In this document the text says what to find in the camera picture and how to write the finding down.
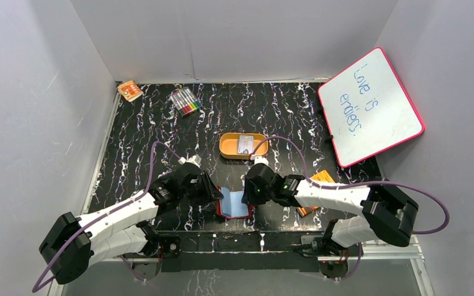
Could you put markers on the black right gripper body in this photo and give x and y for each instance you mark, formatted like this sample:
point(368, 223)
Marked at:
point(255, 196)

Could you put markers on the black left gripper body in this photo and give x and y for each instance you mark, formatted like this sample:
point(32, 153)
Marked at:
point(209, 187)

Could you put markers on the red leather card holder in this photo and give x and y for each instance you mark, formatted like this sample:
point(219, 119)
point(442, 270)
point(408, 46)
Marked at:
point(231, 206)

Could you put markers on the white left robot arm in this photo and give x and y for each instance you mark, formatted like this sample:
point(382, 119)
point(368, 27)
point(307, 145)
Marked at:
point(74, 243)

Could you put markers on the silver credit card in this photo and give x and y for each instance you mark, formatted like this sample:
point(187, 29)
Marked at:
point(245, 144)

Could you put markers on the small orange card box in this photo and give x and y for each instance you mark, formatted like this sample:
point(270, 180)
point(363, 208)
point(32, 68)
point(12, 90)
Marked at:
point(129, 90)

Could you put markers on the orange oval tray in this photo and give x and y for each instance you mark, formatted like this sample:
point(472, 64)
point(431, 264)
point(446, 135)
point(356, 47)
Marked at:
point(228, 146)

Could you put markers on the orange book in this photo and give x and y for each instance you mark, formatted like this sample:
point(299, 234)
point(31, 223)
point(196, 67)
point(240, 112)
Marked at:
point(322, 176)

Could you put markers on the pack of coloured markers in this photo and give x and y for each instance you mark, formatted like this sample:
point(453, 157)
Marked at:
point(185, 101)

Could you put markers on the pink framed whiteboard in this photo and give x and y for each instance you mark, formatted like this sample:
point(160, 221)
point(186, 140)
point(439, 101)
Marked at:
point(367, 109)

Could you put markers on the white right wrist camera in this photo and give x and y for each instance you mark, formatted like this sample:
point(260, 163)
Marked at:
point(258, 159)

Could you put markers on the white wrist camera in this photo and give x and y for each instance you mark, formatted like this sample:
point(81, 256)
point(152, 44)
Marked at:
point(258, 159)
point(195, 159)

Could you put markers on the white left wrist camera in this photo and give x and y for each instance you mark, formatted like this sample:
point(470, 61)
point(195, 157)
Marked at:
point(195, 159)

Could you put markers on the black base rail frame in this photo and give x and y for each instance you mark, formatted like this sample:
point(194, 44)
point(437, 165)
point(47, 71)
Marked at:
point(255, 250)

